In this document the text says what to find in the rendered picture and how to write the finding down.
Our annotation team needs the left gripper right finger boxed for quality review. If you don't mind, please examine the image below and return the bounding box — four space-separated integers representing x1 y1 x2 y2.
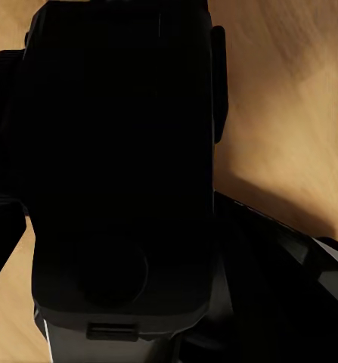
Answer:
216 201 338 363

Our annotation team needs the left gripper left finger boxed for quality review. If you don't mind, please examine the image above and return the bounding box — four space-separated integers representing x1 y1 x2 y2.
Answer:
0 201 26 271

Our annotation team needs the digital camera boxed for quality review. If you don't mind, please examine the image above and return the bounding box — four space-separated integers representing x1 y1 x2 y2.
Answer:
0 0 228 342

